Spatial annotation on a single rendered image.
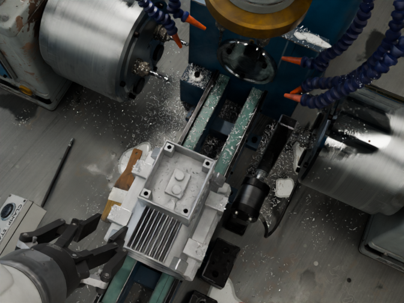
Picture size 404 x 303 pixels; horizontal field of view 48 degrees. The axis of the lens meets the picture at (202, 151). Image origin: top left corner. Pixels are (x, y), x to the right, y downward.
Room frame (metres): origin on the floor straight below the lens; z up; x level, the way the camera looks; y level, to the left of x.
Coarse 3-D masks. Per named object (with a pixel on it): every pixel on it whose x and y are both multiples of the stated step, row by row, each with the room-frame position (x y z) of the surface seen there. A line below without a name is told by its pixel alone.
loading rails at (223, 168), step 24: (216, 72) 0.60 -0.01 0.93; (216, 96) 0.54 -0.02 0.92; (264, 96) 0.55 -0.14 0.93; (192, 120) 0.46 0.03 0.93; (216, 120) 0.51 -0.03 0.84; (240, 120) 0.48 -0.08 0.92; (192, 144) 0.40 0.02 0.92; (240, 144) 0.41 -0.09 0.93; (216, 168) 0.35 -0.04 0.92; (120, 288) 0.06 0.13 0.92; (168, 288) 0.07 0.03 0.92
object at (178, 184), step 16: (176, 144) 0.31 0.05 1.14; (160, 160) 0.28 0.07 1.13; (176, 160) 0.29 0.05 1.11; (192, 160) 0.29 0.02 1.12; (208, 160) 0.29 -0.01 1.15; (160, 176) 0.25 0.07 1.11; (176, 176) 0.25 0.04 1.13; (192, 176) 0.26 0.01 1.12; (208, 176) 0.25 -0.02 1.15; (144, 192) 0.21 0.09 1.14; (160, 192) 0.22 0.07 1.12; (176, 192) 0.22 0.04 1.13; (192, 192) 0.23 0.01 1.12; (160, 208) 0.19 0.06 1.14; (176, 208) 0.20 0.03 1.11; (192, 208) 0.19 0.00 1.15
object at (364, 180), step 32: (352, 96) 0.44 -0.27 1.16; (384, 96) 0.46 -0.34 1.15; (320, 128) 0.41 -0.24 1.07; (352, 128) 0.38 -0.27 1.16; (384, 128) 0.38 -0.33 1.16; (320, 160) 0.33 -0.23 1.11; (352, 160) 0.33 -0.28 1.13; (384, 160) 0.33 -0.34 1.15; (352, 192) 0.28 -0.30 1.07; (384, 192) 0.28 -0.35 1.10
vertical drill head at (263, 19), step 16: (208, 0) 0.49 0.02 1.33; (224, 0) 0.49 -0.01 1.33; (240, 0) 0.47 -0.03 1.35; (256, 0) 0.48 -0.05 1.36; (272, 0) 0.48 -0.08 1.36; (288, 0) 0.49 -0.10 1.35; (304, 0) 0.51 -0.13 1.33; (224, 16) 0.46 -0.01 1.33; (240, 16) 0.46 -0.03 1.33; (256, 16) 0.46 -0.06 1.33; (272, 16) 0.47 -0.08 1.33; (288, 16) 0.47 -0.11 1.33; (304, 16) 0.49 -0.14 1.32; (240, 32) 0.44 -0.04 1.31; (256, 32) 0.44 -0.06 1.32; (272, 32) 0.45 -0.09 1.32
